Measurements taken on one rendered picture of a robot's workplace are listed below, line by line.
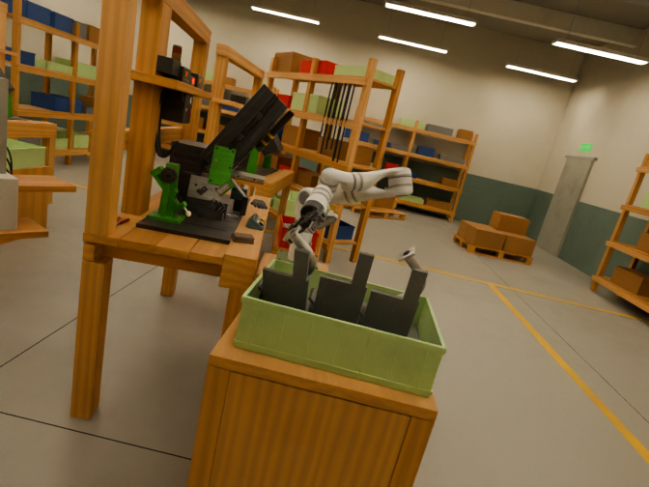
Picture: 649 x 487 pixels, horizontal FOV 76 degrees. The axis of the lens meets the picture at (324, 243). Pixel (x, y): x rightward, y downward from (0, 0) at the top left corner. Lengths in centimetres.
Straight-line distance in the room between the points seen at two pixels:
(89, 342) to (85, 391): 25
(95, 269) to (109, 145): 51
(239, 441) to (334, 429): 30
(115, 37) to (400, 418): 160
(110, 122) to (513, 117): 1076
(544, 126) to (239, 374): 1131
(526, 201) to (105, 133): 1114
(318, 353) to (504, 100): 1084
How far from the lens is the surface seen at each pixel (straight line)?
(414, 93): 1133
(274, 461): 146
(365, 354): 128
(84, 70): 844
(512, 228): 851
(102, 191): 186
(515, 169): 1193
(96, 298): 201
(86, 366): 218
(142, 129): 219
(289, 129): 597
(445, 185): 1095
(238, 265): 180
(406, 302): 132
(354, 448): 139
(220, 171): 236
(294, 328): 127
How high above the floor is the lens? 147
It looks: 15 degrees down
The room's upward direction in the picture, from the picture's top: 13 degrees clockwise
